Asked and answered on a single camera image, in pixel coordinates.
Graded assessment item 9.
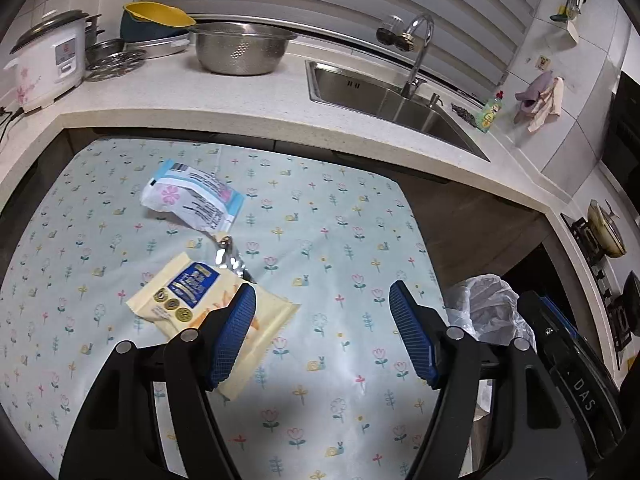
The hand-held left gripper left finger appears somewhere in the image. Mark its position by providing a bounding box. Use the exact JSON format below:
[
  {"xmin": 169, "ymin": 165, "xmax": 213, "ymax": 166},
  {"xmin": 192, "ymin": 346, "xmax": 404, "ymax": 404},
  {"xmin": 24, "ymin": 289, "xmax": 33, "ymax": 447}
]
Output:
[{"xmin": 59, "ymin": 282, "xmax": 258, "ymax": 480}]

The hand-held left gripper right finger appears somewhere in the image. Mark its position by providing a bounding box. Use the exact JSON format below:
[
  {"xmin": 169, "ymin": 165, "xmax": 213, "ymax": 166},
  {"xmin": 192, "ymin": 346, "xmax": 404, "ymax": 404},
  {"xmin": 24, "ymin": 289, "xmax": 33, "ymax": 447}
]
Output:
[{"xmin": 389, "ymin": 280, "xmax": 581, "ymax": 480}]

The beige chips bag blue label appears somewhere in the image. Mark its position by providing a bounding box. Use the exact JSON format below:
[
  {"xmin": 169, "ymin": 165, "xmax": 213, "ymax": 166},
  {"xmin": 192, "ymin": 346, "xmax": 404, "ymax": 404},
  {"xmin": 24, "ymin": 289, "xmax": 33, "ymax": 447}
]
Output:
[{"xmin": 125, "ymin": 252, "xmax": 301, "ymax": 401}]

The white plastic bag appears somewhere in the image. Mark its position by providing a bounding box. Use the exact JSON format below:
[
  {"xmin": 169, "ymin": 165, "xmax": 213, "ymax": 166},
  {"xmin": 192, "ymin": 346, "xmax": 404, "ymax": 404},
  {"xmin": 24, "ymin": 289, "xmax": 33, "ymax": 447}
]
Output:
[{"xmin": 446, "ymin": 274, "xmax": 538, "ymax": 423}]

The silver foil wrapper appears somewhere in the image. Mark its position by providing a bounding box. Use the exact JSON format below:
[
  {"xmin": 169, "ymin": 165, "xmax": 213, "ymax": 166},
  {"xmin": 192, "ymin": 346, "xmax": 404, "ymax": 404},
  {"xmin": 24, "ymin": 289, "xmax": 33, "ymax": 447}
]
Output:
[{"xmin": 212, "ymin": 232, "xmax": 258, "ymax": 283}]

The black frying pan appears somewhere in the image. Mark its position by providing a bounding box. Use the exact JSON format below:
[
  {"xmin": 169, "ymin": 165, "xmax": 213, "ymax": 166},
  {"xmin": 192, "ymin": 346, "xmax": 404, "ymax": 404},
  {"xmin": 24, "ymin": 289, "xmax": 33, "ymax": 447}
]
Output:
[{"xmin": 612, "ymin": 270, "xmax": 640, "ymax": 336}]

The black gas stove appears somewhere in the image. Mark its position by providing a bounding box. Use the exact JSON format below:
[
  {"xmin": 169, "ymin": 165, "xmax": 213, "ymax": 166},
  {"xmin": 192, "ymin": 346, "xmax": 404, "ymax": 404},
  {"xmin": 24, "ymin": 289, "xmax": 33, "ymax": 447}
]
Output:
[{"xmin": 560, "ymin": 212, "xmax": 640, "ymax": 371}]

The floral tablecloth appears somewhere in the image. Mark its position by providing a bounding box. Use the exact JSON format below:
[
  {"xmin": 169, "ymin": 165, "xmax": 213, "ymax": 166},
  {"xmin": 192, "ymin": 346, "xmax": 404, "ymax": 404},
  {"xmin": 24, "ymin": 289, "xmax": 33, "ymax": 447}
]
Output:
[{"xmin": 0, "ymin": 137, "xmax": 453, "ymax": 480}]

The light blue white packet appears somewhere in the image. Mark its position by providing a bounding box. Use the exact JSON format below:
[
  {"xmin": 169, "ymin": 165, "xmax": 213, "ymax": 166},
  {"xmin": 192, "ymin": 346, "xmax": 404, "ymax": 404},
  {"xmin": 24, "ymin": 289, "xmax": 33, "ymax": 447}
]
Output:
[{"xmin": 140, "ymin": 160, "xmax": 246, "ymax": 233}]

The wok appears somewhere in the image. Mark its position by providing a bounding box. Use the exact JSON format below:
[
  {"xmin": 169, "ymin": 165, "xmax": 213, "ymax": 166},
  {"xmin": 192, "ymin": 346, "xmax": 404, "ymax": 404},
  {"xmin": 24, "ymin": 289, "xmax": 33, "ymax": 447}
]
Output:
[{"xmin": 587, "ymin": 200, "xmax": 628, "ymax": 258}]

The green dish soap bottle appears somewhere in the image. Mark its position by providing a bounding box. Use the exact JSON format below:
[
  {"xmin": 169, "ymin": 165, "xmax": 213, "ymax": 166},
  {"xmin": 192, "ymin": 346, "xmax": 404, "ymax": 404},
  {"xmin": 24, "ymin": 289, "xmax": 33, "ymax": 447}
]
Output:
[{"xmin": 475, "ymin": 91, "xmax": 505, "ymax": 133}]

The steel kitchen sink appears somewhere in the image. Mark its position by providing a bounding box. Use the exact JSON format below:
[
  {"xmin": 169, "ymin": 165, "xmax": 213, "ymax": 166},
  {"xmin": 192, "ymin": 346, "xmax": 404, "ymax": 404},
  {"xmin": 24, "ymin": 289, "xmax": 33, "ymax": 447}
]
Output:
[{"xmin": 305, "ymin": 59, "xmax": 491, "ymax": 161}]

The beige hanging cloth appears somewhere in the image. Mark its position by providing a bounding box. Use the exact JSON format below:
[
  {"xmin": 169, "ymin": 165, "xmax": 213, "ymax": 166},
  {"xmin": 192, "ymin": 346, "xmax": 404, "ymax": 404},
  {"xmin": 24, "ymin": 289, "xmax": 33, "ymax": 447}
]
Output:
[{"xmin": 527, "ymin": 77, "xmax": 566, "ymax": 133}]

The purple hanging cloth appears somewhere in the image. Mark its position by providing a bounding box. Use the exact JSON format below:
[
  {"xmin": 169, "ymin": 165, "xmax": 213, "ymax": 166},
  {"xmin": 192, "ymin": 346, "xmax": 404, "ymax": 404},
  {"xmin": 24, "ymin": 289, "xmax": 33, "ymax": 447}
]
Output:
[{"xmin": 514, "ymin": 71, "xmax": 556, "ymax": 123}]

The steel colander bowl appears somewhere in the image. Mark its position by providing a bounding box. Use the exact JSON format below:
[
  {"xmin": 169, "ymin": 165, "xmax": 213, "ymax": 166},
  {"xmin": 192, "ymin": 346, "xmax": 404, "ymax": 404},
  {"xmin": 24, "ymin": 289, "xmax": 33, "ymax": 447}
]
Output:
[{"xmin": 189, "ymin": 22, "xmax": 298, "ymax": 77}]

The chrome faucet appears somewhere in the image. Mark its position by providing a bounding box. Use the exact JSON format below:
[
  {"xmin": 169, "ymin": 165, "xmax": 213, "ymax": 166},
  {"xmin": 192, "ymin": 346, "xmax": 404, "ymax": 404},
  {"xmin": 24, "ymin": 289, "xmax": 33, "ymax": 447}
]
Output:
[{"xmin": 376, "ymin": 12, "xmax": 436, "ymax": 101}]

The round steel steamer rack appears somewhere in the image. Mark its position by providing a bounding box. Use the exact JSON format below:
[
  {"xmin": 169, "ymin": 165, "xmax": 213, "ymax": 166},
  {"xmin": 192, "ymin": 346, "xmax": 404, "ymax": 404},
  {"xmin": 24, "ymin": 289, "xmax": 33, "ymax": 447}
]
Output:
[{"xmin": 85, "ymin": 49, "xmax": 148, "ymax": 82}]

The metal tray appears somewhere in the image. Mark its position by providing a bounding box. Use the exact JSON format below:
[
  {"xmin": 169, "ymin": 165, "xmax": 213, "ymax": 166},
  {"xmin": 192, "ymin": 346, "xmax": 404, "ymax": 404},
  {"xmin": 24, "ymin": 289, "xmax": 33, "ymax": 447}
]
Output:
[{"xmin": 131, "ymin": 32, "xmax": 191, "ymax": 58}]

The small steel bowl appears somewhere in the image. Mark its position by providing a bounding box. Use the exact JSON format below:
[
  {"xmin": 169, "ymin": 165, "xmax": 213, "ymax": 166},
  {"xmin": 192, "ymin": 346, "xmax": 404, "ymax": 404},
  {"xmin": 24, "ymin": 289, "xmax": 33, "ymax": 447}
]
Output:
[{"xmin": 86, "ymin": 38, "xmax": 126, "ymax": 63}]

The blue plastic basin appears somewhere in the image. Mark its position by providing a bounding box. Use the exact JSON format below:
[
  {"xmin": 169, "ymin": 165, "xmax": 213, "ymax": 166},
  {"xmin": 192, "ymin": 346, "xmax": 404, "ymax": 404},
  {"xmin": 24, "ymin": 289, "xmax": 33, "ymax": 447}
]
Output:
[{"xmin": 120, "ymin": 10, "xmax": 191, "ymax": 43}]

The yellow plastic basin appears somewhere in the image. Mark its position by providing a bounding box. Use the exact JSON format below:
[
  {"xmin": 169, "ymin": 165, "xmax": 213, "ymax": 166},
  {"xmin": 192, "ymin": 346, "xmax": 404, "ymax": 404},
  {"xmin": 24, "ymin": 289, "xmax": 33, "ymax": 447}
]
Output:
[{"xmin": 123, "ymin": 1, "xmax": 197, "ymax": 31}]

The white rice cooker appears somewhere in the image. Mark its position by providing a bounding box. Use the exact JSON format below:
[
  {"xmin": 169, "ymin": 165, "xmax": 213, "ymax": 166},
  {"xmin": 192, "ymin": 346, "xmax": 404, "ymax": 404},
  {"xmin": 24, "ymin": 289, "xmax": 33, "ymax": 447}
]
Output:
[{"xmin": 5, "ymin": 9, "xmax": 91, "ymax": 111}]

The steel pot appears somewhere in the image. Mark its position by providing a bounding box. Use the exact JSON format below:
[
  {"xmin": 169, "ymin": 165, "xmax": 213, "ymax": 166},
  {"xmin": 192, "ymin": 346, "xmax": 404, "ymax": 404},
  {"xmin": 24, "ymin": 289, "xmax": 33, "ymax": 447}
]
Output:
[{"xmin": 85, "ymin": 14, "xmax": 107, "ymax": 48}]

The black wall appliance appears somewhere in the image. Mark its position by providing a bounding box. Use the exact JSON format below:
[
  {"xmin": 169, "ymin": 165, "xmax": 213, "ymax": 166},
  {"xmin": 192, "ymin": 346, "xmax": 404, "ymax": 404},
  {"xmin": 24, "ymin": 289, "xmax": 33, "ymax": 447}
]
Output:
[{"xmin": 605, "ymin": 72, "xmax": 640, "ymax": 201}]

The black power cable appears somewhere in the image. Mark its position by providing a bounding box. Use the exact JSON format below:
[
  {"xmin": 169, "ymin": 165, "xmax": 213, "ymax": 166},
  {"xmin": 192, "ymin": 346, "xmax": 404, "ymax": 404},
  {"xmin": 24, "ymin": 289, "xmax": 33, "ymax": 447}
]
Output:
[{"xmin": 0, "ymin": 105, "xmax": 23, "ymax": 143}]

